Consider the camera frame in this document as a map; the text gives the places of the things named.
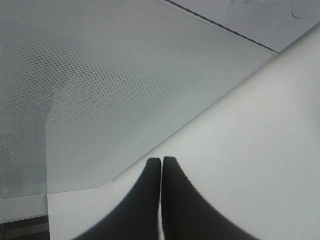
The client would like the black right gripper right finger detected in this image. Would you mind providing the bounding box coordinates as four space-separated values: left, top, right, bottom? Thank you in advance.
162 156 253 240

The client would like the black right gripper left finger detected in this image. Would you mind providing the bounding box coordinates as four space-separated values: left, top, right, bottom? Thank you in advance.
76 158 162 240

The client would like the white microwave door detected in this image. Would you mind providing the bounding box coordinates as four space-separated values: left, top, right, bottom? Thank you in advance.
0 0 275 199

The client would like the white microwave oven body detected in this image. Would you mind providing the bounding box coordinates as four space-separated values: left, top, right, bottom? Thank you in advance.
164 0 320 53

